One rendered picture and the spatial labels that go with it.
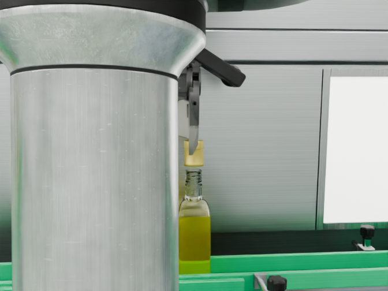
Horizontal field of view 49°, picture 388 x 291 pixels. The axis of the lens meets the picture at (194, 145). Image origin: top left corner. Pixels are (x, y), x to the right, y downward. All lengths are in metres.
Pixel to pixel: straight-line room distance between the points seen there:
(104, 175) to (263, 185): 0.72
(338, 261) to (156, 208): 0.72
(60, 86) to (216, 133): 0.68
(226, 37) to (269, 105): 0.16
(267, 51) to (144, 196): 0.70
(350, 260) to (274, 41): 0.46
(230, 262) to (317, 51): 0.45
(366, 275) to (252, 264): 0.20
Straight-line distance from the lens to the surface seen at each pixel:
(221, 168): 0.87
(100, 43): 0.19
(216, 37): 0.86
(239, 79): 0.71
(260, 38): 0.88
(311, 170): 0.92
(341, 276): 0.82
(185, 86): 0.69
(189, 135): 0.69
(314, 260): 0.88
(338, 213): 0.96
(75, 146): 0.19
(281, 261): 0.86
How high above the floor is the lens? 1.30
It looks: 9 degrees down
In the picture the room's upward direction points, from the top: straight up
